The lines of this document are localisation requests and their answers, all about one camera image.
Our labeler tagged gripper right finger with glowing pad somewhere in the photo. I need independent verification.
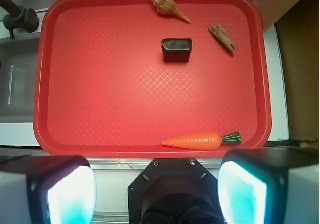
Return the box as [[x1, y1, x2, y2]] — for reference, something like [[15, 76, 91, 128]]
[[218, 148, 320, 223]]

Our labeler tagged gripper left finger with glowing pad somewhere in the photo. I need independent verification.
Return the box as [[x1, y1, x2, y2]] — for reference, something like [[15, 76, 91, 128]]
[[0, 155, 97, 223]]

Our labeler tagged brown wood chip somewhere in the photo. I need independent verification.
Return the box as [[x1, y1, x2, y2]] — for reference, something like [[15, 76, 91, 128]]
[[208, 25, 236, 56]]

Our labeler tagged orange toy carrot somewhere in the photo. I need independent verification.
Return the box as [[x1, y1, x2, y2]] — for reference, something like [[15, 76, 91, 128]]
[[161, 131, 242, 150]]

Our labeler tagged stainless steel sink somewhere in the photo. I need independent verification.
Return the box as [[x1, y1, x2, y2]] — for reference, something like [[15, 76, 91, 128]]
[[0, 33, 40, 123]]

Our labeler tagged red plastic tray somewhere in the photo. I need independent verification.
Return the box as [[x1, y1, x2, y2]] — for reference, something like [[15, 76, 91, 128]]
[[34, 0, 272, 158]]

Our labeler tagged dark brown rectangular block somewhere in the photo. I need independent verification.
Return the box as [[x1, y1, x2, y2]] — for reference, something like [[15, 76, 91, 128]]
[[161, 38, 193, 63]]

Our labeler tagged dark metal faucet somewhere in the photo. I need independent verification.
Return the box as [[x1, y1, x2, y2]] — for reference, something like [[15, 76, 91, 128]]
[[0, 0, 40, 40]]

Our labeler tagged tan spiral seashell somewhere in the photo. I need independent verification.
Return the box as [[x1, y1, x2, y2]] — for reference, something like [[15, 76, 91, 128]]
[[151, 0, 191, 24]]

